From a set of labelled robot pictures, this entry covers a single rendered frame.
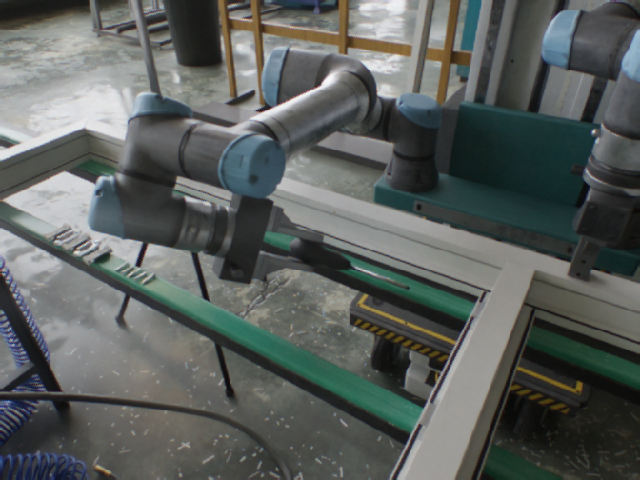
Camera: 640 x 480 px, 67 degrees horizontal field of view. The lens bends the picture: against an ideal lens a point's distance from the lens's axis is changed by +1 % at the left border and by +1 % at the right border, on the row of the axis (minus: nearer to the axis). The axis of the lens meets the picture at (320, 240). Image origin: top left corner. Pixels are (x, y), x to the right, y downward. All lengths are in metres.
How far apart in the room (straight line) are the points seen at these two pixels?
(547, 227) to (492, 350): 0.70
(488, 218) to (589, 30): 0.62
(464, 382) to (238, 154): 0.37
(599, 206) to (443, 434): 0.33
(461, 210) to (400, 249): 0.49
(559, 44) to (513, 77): 0.62
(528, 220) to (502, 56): 0.41
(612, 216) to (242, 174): 0.44
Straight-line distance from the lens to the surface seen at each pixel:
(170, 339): 1.97
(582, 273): 0.78
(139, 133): 0.66
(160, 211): 0.66
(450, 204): 1.31
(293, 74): 0.94
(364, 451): 1.62
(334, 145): 3.16
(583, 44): 0.78
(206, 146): 0.59
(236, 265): 0.70
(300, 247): 0.76
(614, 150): 0.67
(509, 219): 1.29
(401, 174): 1.33
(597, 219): 0.68
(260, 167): 0.56
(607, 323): 0.82
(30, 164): 1.25
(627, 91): 0.65
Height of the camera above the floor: 1.39
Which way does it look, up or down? 36 degrees down
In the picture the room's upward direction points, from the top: straight up
